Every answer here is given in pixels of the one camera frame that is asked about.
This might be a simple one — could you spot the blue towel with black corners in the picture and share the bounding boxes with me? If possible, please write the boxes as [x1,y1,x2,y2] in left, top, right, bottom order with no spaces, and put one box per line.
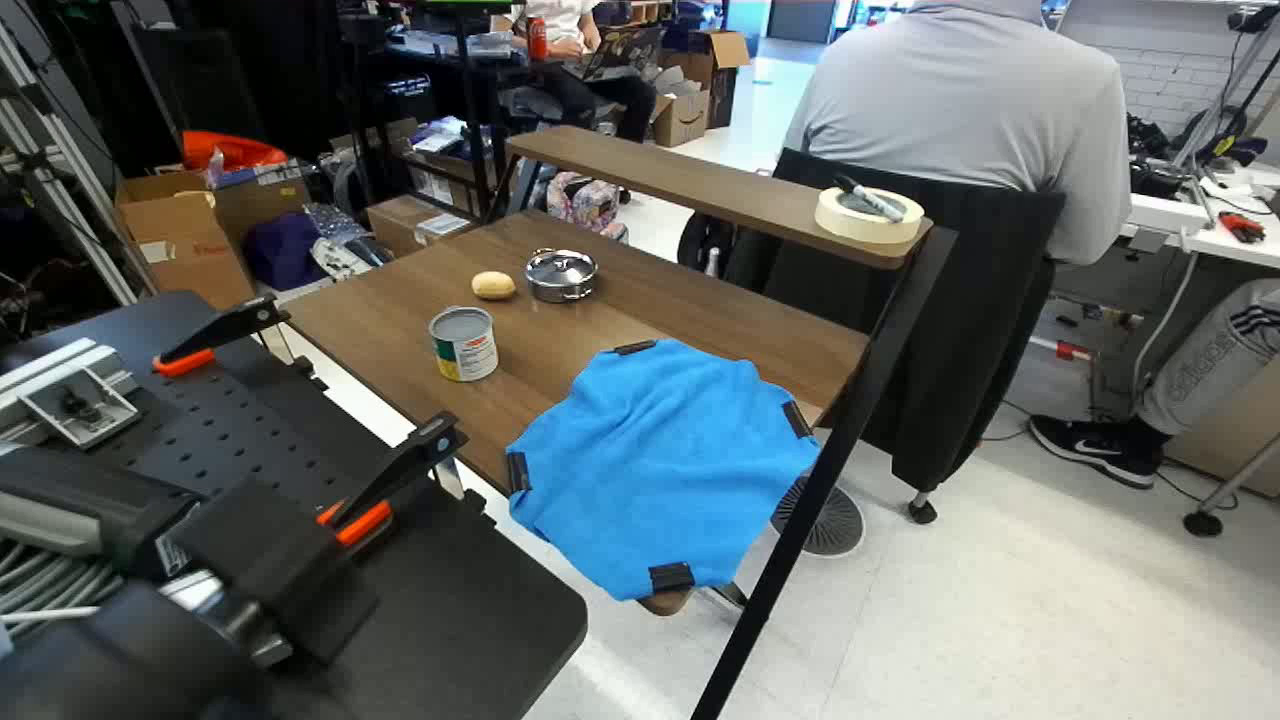
[499,338,826,604]

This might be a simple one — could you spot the small metal pot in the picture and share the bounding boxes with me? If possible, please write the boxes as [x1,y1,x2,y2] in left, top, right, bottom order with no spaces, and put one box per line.
[519,244,604,304]

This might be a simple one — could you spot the yellow potato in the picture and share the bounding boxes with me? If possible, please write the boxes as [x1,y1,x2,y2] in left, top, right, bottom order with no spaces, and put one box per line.
[466,267,519,304]

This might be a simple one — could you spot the pink white patterned bag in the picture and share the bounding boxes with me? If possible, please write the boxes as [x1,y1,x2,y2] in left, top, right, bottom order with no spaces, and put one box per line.
[545,167,633,244]

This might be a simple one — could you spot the tin can with green label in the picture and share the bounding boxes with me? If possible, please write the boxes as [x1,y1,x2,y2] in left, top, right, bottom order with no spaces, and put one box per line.
[424,299,502,388]

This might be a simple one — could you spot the wooden desk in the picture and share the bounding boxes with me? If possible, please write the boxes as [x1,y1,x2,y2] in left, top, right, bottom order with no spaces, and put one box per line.
[499,120,934,276]

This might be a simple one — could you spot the round table foot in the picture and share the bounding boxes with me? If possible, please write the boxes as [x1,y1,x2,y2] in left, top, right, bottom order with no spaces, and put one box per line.
[770,481,868,559]

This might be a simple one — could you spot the white tape roll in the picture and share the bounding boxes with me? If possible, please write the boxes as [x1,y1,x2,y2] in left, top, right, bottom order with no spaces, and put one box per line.
[811,181,928,247]

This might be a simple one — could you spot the stacked cardboard boxes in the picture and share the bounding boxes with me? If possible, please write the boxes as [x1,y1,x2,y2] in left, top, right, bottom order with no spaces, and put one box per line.
[646,30,753,147]

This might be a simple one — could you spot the black shelving unit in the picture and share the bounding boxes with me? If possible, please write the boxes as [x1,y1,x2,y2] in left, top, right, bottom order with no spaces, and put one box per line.
[381,0,538,224]

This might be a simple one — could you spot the black office chair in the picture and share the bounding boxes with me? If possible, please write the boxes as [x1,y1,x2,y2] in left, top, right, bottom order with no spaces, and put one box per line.
[677,147,1070,530]

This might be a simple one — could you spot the dark blue bag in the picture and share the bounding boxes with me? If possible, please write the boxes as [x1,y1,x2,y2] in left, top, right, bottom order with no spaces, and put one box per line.
[240,210,326,292]

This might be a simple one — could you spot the person in grey shirt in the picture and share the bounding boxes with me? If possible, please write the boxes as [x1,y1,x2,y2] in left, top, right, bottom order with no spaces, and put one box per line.
[780,0,1136,267]

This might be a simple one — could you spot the red and white marker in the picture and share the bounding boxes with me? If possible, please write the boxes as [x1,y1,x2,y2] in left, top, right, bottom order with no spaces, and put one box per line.
[1026,332,1096,368]

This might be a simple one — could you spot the black sneaker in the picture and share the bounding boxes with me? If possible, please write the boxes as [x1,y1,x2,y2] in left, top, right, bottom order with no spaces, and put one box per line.
[1022,413,1169,493]

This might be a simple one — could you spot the orange plastic item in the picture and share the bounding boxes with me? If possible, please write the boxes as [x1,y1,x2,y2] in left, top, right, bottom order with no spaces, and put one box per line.
[176,128,291,172]

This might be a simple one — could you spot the large open cardboard box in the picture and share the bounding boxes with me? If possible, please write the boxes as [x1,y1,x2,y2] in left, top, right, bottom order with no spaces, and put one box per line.
[116,163,313,311]

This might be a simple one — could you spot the white desk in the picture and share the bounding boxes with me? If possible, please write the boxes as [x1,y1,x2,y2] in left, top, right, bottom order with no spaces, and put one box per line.
[1125,163,1280,274]

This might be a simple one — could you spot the black metal frame post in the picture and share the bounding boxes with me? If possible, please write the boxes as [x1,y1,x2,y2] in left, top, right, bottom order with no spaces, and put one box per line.
[688,224,961,720]

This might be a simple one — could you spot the black clamp with orange handle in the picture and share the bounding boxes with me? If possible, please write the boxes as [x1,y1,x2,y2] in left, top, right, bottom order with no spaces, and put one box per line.
[146,292,291,385]
[313,413,472,551]

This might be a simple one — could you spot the aluminium extrusion rail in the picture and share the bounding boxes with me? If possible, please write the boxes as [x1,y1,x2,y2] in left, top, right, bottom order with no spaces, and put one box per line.
[0,338,144,451]

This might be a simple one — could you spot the red handled tool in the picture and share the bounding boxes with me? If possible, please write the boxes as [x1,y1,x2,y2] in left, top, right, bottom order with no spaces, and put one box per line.
[1213,210,1268,247]

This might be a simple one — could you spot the grey cable bundle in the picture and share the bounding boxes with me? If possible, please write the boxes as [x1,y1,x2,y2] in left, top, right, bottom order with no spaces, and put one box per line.
[0,536,128,632]

